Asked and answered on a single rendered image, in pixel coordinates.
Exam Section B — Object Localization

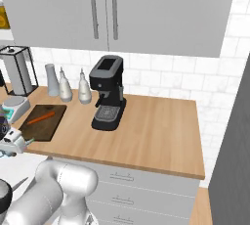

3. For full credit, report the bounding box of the grey knife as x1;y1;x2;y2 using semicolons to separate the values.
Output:
11;176;29;193

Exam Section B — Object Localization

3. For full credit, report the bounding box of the grey drawer front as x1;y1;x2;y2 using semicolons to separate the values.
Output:
85;180;197;221
87;200;193;225
52;157;200;202

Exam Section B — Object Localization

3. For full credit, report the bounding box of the grey cupboard handle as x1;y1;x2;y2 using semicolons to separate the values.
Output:
110;0;120;41
88;0;100;40

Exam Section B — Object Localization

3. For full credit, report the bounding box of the grey vase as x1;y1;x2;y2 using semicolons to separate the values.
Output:
44;63;62;98

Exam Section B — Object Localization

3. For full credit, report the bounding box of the white bottle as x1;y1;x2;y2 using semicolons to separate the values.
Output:
77;67;93;105
58;67;74;103

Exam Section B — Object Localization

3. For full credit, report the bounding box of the black wire stand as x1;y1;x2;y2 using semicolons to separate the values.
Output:
0;45;40;97

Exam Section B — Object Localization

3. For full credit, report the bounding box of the grey drawer handle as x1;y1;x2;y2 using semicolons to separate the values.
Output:
112;214;135;225
110;195;136;205
109;171;136;183

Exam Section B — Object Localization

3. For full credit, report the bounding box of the white paper towel roll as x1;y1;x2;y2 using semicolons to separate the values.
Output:
4;52;33;96

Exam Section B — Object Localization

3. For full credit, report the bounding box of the grey kitchen scale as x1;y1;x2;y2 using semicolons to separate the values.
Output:
1;95;32;124

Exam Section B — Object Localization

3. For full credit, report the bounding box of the orange carrot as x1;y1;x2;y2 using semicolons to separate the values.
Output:
26;111;57;125

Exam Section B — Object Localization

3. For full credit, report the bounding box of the black coffee machine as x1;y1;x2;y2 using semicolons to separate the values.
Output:
88;55;128;132

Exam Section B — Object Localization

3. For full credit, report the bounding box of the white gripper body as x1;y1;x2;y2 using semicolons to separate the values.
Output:
0;129;28;155

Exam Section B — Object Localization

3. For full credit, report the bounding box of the grey cupboard door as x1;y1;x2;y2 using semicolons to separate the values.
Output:
104;0;240;59
0;0;110;53

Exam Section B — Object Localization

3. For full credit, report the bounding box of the dark grey fridge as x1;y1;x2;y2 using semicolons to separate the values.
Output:
208;52;250;225

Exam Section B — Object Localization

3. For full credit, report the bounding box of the yellow jar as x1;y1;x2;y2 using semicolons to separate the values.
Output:
0;2;11;31

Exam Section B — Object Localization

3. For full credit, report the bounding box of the dark wooden cutting board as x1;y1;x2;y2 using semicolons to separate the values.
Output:
19;104;68;143

